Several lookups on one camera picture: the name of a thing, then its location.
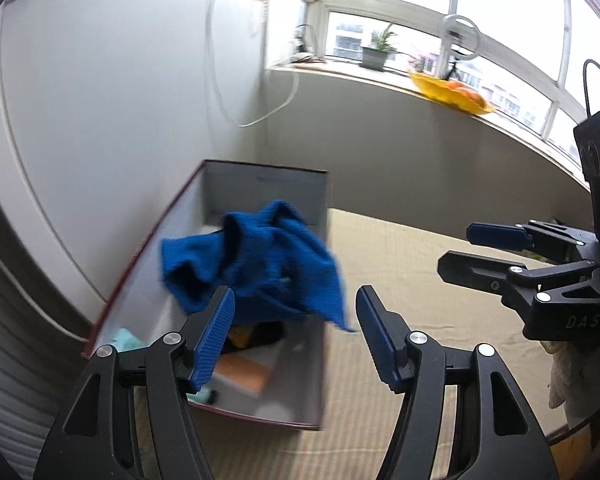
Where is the blue terry towel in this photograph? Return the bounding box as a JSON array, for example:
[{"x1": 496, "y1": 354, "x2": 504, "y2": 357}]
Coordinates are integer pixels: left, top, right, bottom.
[{"x1": 160, "y1": 200, "x2": 350, "y2": 332}]

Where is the white gloved right hand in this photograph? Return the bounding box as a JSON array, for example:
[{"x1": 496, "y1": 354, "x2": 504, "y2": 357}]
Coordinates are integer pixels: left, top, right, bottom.
[{"x1": 541, "y1": 341, "x2": 600, "y2": 428}]

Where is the orange white small box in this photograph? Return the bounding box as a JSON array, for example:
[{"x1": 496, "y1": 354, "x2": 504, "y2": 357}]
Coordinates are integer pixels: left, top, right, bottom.
[{"x1": 213, "y1": 353, "x2": 272, "y2": 396}]

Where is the black knit glove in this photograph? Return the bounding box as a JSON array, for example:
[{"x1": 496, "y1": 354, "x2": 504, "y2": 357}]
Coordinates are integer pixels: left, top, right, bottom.
[{"x1": 227, "y1": 321, "x2": 286, "y2": 351}]

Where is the fruit print cream tube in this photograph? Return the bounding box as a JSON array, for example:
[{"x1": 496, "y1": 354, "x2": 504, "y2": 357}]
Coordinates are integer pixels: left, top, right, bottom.
[{"x1": 187, "y1": 386, "x2": 218, "y2": 405}]

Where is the dark red storage box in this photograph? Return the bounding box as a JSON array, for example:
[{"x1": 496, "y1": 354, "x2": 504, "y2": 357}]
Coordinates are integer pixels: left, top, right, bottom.
[{"x1": 84, "y1": 160, "x2": 329, "y2": 430}]

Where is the striped beige tablecloth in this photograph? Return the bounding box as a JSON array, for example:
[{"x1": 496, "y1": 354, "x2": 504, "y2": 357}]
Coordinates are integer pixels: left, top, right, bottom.
[{"x1": 130, "y1": 208, "x2": 600, "y2": 480}]

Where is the light blue packet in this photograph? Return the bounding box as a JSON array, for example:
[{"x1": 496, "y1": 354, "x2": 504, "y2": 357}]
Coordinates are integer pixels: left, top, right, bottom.
[{"x1": 111, "y1": 328, "x2": 146, "y2": 352}]

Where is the potted green plant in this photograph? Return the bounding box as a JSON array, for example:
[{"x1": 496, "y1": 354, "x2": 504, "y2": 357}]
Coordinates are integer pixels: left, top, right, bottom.
[{"x1": 360, "y1": 24, "x2": 396, "y2": 72}]

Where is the ring light on tripod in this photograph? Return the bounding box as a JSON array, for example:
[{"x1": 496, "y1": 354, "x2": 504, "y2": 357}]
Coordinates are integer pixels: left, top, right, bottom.
[{"x1": 437, "y1": 14, "x2": 482, "y2": 80}]

